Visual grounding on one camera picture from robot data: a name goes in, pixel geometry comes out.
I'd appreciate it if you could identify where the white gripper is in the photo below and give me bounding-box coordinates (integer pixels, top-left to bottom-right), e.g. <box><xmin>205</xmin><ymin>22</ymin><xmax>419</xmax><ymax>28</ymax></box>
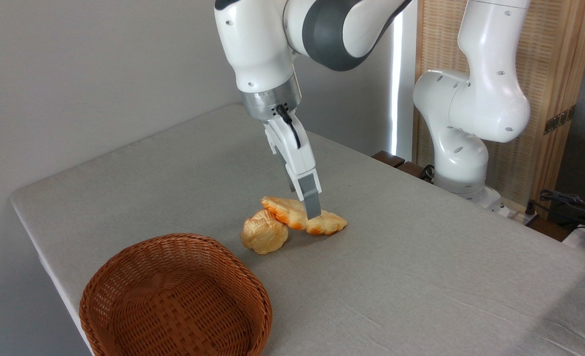
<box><xmin>263</xmin><ymin>112</ymin><xmax>323</xmax><ymax>220</ymax></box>

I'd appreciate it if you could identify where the long braided bread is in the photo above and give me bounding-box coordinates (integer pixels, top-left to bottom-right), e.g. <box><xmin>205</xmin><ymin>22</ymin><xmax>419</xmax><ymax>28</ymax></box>
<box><xmin>261</xmin><ymin>196</ymin><xmax>348</xmax><ymax>236</ymax></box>

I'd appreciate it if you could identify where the round golden bread bun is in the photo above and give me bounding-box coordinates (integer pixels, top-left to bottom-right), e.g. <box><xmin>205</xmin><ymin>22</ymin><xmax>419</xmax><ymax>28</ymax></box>
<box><xmin>239</xmin><ymin>209</ymin><xmax>289</xmax><ymax>255</ymax></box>

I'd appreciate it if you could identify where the brown wicker basket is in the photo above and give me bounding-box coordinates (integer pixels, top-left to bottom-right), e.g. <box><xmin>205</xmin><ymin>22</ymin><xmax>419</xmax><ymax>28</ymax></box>
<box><xmin>79</xmin><ymin>233</ymin><xmax>273</xmax><ymax>356</ymax></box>

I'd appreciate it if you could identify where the dark brown wooden block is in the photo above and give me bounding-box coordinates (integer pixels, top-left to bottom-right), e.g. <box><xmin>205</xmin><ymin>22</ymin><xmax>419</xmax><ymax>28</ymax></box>
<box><xmin>371</xmin><ymin>150</ymin><xmax>405</xmax><ymax>169</ymax></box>
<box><xmin>396</xmin><ymin>161</ymin><xmax>432</xmax><ymax>181</ymax></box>

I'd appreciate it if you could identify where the metal screen hinge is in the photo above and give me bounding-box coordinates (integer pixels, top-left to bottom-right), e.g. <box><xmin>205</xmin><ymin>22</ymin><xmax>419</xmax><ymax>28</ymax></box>
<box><xmin>543</xmin><ymin>104</ymin><xmax>577</xmax><ymax>135</ymax></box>

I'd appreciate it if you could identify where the bamboo folding screen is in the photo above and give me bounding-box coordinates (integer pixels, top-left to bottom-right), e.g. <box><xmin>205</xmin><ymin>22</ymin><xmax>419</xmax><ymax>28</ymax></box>
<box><xmin>413</xmin><ymin>0</ymin><xmax>585</xmax><ymax>206</ymax></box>

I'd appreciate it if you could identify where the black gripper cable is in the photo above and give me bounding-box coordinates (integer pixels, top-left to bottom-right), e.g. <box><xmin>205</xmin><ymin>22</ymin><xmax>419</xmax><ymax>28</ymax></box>
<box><xmin>275</xmin><ymin>104</ymin><xmax>302</xmax><ymax>150</ymax></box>

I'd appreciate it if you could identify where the black cable bundle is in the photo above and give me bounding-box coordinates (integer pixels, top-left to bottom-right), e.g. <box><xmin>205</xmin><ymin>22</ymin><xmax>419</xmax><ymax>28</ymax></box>
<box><xmin>526</xmin><ymin>189</ymin><xmax>585</xmax><ymax>234</ymax></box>

